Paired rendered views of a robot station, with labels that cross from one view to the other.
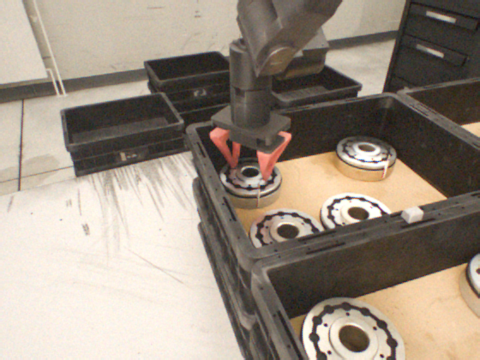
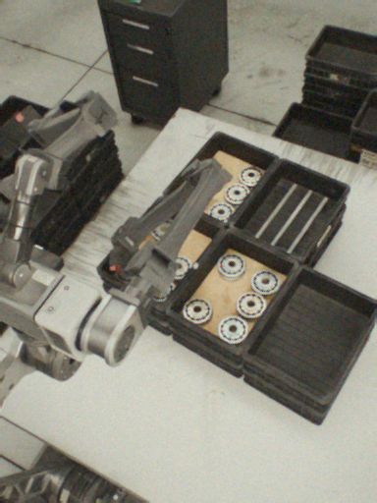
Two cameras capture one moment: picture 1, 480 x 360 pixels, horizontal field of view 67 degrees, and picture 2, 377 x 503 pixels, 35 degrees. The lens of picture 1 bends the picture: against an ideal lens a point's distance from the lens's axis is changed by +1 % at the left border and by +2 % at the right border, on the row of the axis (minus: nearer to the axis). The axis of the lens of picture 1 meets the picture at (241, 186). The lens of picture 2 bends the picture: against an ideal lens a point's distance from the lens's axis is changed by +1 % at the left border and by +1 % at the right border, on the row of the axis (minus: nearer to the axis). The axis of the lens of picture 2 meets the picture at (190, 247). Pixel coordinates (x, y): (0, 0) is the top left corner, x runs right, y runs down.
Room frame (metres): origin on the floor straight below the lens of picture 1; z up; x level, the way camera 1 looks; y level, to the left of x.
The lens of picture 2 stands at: (-0.69, 0.41, 2.68)
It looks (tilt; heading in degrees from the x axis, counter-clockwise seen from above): 55 degrees down; 329
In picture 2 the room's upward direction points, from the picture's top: 7 degrees counter-clockwise
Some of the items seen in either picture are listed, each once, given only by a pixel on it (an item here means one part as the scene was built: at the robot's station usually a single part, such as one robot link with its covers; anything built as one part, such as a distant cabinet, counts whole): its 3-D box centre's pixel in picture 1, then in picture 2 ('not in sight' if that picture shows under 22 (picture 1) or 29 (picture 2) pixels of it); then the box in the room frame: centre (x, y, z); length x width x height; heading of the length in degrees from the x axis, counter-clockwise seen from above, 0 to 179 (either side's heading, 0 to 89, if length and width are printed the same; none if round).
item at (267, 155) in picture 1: (260, 152); not in sight; (0.47, -0.03, 0.91); 0.07 x 0.07 x 0.09; 56
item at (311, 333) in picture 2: not in sight; (311, 337); (-0.13, -0.34, 0.87); 0.40 x 0.30 x 0.11; 109
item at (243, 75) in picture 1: (255, 63); (121, 242); (0.48, -0.02, 1.04); 0.07 x 0.06 x 0.07; 114
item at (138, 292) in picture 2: not in sight; (135, 298); (0.02, 0.15, 1.45); 0.09 x 0.08 x 0.12; 24
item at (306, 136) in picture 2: not in sight; (314, 144); (0.90, -1.40, 0.26); 0.40 x 0.30 x 0.23; 24
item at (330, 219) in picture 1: (357, 217); (178, 267); (0.38, -0.16, 0.86); 0.10 x 0.10 x 0.01
